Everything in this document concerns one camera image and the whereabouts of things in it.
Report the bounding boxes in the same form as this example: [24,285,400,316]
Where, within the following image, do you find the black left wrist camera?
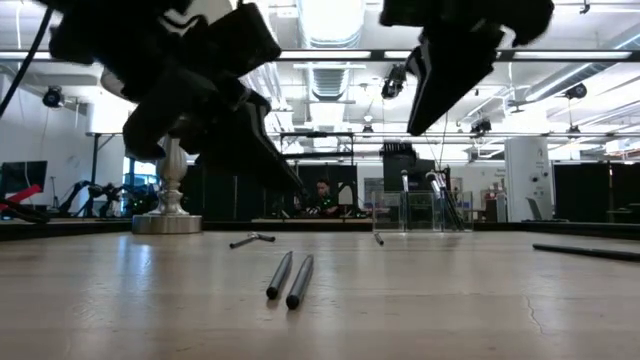
[199,2,282,76]

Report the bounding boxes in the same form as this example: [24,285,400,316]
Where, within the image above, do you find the large black powder brush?
[531,242,640,264]

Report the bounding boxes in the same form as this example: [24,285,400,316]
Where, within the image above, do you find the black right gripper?
[378,0,555,136]

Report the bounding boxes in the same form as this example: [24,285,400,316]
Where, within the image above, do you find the person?
[304,178,346,219]

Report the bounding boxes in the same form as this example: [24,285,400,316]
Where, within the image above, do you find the white shade silver lamp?
[99,0,241,235]

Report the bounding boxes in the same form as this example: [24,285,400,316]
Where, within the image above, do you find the clear acrylic organizer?
[371,189,475,233]

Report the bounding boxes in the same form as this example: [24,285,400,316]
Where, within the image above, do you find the black hanging camera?
[564,82,589,101]
[469,117,494,136]
[42,85,65,109]

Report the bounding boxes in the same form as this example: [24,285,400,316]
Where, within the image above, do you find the white round column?
[503,137,554,223]

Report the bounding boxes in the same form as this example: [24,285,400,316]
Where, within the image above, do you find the black framed light bar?
[0,47,640,64]

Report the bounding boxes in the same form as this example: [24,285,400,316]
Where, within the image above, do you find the dark pens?
[437,168,466,231]

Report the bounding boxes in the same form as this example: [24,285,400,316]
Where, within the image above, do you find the black hanging cable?
[0,7,54,119]

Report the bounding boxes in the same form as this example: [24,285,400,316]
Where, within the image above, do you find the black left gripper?
[47,0,305,194]

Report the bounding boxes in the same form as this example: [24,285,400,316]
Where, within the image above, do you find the black monitor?
[0,160,49,196]

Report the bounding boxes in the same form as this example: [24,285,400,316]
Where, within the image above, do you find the black rig camera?
[380,63,407,100]

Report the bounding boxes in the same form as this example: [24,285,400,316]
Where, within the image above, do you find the black partition panel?
[179,162,359,221]
[552,162,640,224]

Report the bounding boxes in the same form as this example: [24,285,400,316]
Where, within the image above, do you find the red bar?
[0,183,44,207]

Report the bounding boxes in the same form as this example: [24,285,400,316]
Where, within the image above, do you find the black screen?
[382,142,437,194]

